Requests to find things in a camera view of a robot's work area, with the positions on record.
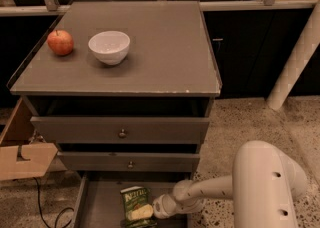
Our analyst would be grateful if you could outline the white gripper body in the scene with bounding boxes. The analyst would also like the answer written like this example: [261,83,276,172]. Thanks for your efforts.
[152,194,175,219]

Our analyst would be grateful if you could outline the grey drawer cabinet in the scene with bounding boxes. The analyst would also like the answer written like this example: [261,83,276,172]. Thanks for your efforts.
[8,1,221,228]

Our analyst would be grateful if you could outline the grey middle drawer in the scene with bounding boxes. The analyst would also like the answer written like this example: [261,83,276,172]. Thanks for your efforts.
[58,152,200,173]

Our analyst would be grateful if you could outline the grey bottom drawer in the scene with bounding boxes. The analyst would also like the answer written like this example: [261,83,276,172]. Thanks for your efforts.
[70,172,193,228]

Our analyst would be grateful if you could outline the black cable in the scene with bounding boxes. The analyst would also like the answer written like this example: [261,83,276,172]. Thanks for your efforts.
[32,176,75,228]

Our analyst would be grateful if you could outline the brown cardboard box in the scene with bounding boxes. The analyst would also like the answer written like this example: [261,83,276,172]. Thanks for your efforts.
[0,99,57,181]

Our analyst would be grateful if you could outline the grey top drawer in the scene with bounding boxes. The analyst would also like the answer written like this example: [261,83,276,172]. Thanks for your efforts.
[31,117,209,144]

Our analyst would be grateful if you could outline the green jalapeno chip bag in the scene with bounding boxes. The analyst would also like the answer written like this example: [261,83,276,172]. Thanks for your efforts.
[120,186,157,228]

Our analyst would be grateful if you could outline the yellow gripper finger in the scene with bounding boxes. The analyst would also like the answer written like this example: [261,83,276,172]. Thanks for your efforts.
[127,204,153,221]

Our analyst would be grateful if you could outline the red apple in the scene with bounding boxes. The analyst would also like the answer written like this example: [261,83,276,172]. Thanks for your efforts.
[47,30,74,56]

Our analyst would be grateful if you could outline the white ceramic bowl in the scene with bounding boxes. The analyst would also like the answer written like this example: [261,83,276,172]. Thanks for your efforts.
[88,31,131,65]

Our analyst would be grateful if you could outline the grey drawer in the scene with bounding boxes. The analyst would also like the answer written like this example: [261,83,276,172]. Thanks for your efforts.
[70,172,193,228]
[31,117,209,144]
[58,152,200,173]

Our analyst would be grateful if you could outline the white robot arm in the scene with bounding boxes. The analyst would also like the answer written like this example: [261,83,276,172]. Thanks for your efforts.
[154,7,312,228]

